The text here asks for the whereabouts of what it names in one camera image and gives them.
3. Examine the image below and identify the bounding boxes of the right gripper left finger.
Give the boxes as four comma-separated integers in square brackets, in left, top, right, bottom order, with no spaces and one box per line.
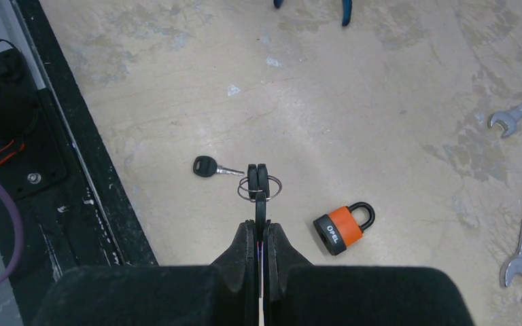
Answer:
[211,220,260,325]

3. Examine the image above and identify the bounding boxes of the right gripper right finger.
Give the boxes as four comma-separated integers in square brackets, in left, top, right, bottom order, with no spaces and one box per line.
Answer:
[262,221,313,325]

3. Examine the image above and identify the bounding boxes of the orange black padlock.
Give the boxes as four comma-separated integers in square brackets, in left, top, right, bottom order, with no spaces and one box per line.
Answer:
[313,202,376,256]

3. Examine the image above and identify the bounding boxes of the black key bunch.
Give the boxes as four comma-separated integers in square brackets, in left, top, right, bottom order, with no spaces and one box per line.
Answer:
[237,163,283,232]

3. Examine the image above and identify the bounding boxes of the single black key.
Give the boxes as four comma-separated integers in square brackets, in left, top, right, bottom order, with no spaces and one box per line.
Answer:
[192,156,245,178]

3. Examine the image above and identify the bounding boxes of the small silver wrench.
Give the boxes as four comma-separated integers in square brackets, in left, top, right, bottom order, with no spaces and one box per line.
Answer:
[487,103,522,138]

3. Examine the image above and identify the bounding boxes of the blue handle pliers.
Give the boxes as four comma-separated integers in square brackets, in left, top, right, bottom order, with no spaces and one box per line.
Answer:
[298,0,353,27]

